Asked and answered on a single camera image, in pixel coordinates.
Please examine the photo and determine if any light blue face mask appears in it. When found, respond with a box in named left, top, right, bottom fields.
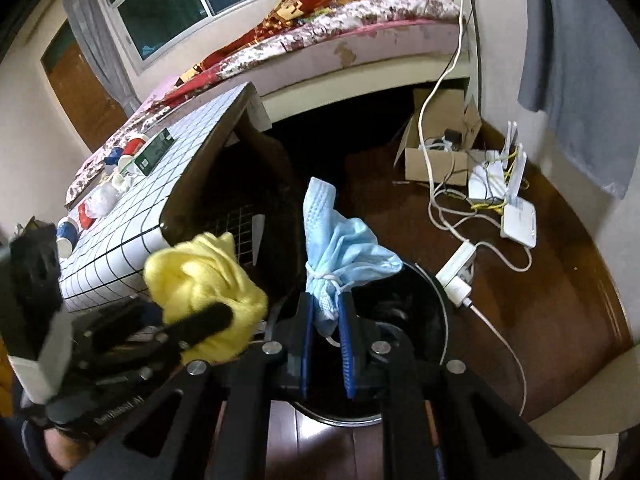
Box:
left=303, top=178, right=404, bottom=337

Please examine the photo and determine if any yellow cloth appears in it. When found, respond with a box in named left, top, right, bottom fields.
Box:
left=143, top=232, right=268, bottom=364

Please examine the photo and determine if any blue paper cup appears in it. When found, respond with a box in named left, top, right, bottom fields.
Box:
left=56, top=217, right=79, bottom=259

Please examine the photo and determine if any red snack wrapper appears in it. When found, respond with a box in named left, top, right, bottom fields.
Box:
left=78, top=202, right=96, bottom=230

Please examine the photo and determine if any white plastic bag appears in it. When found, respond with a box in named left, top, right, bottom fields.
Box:
left=85, top=182, right=120, bottom=219

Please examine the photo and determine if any green white carton box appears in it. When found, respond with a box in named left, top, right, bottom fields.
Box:
left=134, top=128, right=175, bottom=177

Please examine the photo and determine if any red paper cup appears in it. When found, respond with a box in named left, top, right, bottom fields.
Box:
left=117, top=134, right=149, bottom=172

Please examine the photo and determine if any black round trash bin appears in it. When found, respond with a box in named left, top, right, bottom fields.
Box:
left=273, top=261, right=449, bottom=428

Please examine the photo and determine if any person's left hand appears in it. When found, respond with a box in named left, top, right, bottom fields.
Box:
left=43, top=428, right=96, bottom=472

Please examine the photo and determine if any white grid pattern table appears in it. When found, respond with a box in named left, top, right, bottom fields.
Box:
left=60, top=82, right=271, bottom=314

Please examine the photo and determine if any white power adapter strip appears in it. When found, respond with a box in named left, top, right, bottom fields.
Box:
left=436, top=240, right=476, bottom=307

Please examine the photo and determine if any white wifi router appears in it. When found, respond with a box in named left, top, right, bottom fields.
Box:
left=500, top=143, right=537, bottom=249

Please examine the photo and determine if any cardboard box under bed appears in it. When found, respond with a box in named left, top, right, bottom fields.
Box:
left=394, top=89, right=482, bottom=186

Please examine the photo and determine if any bed with floral sheet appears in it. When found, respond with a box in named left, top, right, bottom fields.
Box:
left=64, top=0, right=469, bottom=209

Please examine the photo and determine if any brown wooden door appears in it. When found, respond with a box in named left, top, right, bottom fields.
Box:
left=41, top=21, right=127, bottom=152

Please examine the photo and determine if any white bedside cabinet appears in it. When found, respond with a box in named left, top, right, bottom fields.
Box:
left=530, top=347, right=639, bottom=479

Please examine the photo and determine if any red patterned blanket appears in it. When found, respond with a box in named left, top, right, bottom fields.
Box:
left=175, top=0, right=356, bottom=88

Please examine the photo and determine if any grey curtain on right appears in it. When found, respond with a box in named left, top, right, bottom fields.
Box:
left=518, top=0, right=639, bottom=200

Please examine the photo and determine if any grey curtain by window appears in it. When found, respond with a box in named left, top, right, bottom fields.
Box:
left=63, top=0, right=141, bottom=117

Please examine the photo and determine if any white hanging cable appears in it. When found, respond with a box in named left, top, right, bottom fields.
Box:
left=418, top=0, right=534, bottom=418

